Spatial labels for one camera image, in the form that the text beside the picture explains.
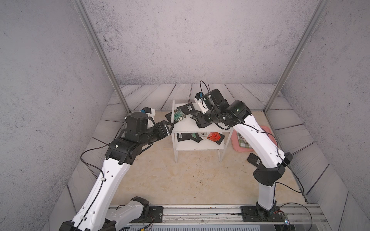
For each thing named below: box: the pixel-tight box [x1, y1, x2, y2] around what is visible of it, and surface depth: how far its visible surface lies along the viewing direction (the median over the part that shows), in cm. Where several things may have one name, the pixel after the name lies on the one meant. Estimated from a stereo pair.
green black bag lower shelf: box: [190, 132, 204, 143], surface depth 86 cm
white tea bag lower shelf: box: [198, 131, 210, 141], surface depth 86 cm
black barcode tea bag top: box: [176, 102, 196, 116], surface depth 77 cm
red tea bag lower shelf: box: [206, 131, 226, 146], surface depth 86 cm
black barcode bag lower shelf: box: [176, 132, 193, 142], surface depth 87 cm
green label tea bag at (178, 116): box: [164, 108, 187, 124], surface depth 74 cm
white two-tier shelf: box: [171, 100, 234, 164], surface depth 84 cm
